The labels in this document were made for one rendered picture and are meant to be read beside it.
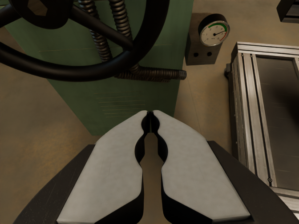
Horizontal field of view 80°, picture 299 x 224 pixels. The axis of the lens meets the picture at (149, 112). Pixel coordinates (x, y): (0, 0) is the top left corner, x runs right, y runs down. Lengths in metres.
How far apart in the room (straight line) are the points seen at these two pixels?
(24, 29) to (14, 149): 0.80
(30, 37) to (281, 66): 1.09
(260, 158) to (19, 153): 1.15
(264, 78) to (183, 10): 0.70
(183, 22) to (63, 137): 0.87
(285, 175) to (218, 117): 0.43
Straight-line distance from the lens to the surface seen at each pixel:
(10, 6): 0.29
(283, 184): 0.85
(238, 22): 1.77
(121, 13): 0.32
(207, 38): 0.45
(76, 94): 0.71
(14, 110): 1.38
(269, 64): 1.15
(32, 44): 0.58
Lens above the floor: 0.92
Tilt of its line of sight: 60 degrees down
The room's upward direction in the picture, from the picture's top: 4 degrees counter-clockwise
